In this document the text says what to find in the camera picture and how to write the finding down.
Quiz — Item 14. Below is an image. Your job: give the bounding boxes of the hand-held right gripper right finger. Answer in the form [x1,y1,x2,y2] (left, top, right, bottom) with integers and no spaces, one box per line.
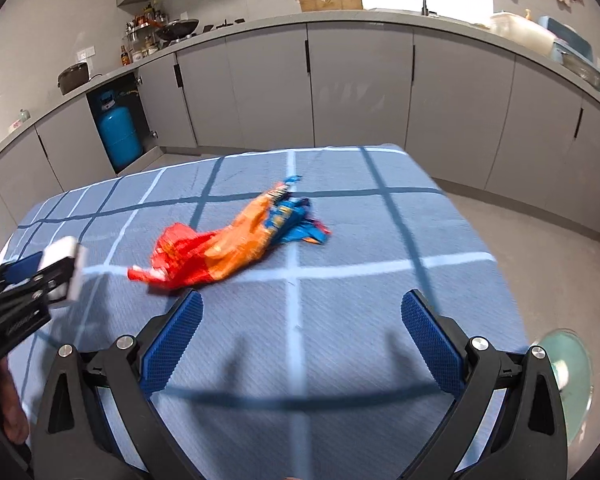
[400,289,571,480]

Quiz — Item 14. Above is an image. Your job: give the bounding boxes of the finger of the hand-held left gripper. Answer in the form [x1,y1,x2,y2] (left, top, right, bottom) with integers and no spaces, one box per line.
[0,256,77,313]
[0,256,45,293]

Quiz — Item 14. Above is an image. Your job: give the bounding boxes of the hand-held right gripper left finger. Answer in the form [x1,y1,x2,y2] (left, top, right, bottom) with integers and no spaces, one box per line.
[27,290,204,480]

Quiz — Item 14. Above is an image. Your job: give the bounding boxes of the small white carton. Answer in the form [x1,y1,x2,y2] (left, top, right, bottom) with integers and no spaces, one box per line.
[40,236,89,309]

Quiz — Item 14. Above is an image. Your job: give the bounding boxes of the red snack wrapper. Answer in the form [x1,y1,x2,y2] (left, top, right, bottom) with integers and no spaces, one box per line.
[127,222,222,291]

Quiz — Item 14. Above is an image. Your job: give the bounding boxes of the orange snack wrapper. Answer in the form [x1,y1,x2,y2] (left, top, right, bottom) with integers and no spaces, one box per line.
[200,182,294,284]

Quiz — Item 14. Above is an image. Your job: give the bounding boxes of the green glass plate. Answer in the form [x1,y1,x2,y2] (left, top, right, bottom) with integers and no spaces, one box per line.
[530,328,594,454]

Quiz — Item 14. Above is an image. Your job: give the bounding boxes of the blue snack wrapper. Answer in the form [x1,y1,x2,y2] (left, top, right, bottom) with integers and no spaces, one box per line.
[265,175,333,246]

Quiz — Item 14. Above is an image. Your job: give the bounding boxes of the person's left hand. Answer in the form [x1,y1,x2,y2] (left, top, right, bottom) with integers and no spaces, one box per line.
[0,359,31,446]

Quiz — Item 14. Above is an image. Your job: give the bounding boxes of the blue checked blanket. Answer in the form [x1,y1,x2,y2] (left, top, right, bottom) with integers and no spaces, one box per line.
[0,144,531,480]

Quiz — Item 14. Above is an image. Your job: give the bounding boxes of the blue gas cylinder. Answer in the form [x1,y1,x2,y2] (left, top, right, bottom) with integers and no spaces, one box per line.
[96,89,145,167]

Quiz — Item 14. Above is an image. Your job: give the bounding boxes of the black cooking pot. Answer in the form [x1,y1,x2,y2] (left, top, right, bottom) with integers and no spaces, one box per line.
[57,63,103,95]

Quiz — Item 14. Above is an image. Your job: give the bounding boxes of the group of seasoning jars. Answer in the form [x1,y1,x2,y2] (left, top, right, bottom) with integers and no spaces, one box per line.
[132,39,159,61]

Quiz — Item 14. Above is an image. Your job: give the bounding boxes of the grey lower cabinets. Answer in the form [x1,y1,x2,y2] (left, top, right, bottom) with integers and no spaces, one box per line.
[0,22,600,271]

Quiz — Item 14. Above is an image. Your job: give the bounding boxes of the metal spice rack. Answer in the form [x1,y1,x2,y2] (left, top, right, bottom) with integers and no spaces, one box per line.
[125,2,167,36]

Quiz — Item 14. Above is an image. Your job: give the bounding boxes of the black wok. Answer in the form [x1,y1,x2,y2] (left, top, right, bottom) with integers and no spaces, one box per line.
[154,18,200,41]

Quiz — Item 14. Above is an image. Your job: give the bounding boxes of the gas stove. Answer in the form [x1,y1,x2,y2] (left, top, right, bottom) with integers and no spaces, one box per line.
[172,18,249,41]

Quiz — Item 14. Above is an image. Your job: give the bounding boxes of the metal basin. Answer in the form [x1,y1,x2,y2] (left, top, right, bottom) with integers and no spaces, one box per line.
[560,51,600,86]

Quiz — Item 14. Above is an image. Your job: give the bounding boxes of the white plastic basin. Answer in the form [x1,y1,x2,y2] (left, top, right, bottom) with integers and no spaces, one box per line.
[489,10,559,59]

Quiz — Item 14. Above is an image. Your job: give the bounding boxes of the grey kitchen countertop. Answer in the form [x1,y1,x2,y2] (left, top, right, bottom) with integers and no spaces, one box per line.
[0,9,600,177]

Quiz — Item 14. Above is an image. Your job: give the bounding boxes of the kitchen sink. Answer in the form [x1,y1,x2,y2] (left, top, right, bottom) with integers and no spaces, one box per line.
[367,7,452,17]

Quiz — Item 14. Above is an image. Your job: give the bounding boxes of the blue dish rack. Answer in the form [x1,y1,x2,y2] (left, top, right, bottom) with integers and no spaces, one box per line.
[536,15,600,69]

